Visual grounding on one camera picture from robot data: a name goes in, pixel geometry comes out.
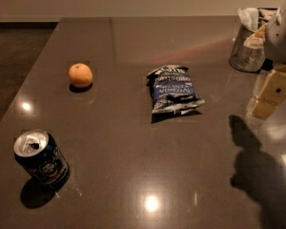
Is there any blue chips bag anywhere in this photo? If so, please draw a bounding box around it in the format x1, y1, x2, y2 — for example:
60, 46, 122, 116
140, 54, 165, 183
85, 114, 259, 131
147, 65, 205, 115

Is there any white crumpled napkin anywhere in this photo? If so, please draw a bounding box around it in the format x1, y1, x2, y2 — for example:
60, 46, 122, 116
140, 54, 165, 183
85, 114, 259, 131
237, 8, 259, 32

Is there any orange fruit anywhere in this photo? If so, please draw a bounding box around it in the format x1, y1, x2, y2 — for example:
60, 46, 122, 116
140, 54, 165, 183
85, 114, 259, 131
68, 63, 92, 88

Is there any metal mesh cup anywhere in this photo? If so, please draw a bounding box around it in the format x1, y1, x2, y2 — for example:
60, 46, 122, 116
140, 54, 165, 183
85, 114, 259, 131
229, 26, 265, 73

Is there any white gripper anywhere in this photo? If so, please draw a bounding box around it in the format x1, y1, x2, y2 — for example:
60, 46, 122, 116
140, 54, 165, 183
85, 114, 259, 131
243, 0, 286, 119

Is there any dark blue pepsi can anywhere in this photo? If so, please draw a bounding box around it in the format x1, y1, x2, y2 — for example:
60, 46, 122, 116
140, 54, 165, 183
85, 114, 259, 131
13, 129, 70, 187

